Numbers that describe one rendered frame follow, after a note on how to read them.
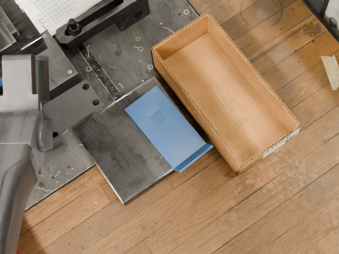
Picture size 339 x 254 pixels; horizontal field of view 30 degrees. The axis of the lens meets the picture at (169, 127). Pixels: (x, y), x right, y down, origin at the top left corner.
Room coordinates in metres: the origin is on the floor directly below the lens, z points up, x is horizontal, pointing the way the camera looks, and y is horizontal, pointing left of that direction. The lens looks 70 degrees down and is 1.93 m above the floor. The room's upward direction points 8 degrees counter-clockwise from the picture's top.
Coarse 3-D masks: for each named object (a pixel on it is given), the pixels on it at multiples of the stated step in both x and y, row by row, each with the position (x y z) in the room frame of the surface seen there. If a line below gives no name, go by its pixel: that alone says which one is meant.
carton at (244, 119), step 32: (192, 32) 0.52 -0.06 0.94; (224, 32) 0.50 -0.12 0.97; (160, 64) 0.46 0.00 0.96; (192, 64) 0.48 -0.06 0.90; (224, 64) 0.47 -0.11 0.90; (192, 96) 0.41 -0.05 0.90; (224, 96) 0.41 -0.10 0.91; (256, 96) 0.40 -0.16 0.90; (224, 128) 0.35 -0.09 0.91; (256, 128) 0.34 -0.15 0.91; (288, 128) 0.33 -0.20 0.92; (256, 160) 0.28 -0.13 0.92
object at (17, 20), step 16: (0, 0) 0.51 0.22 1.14; (16, 0) 0.51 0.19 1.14; (16, 16) 0.48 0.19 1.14; (0, 32) 0.43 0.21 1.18; (16, 32) 0.45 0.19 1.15; (32, 32) 0.45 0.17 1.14; (0, 48) 0.41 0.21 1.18; (16, 48) 0.41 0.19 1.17; (32, 48) 0.43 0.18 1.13; (0, 64) 0.41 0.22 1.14
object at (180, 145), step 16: (144, 96) 0.42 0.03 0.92; (160, 96) 0.42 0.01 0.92; (128, 112) 0.39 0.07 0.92; (144, 112) 0.39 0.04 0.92; (176, 112) 0.38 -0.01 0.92; (144, 128) 0.36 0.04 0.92; (160, 128) 0.36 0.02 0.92; (176, 128) 0.35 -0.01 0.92; (192, 128) 0.35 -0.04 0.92; (160, 144) 0.33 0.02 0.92; (176, 144) 0.33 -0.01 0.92; (192, 144) 0.32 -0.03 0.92; (208, 144) 0.31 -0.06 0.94; (176, 160) 0.30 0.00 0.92; (192, 160) 0.29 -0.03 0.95
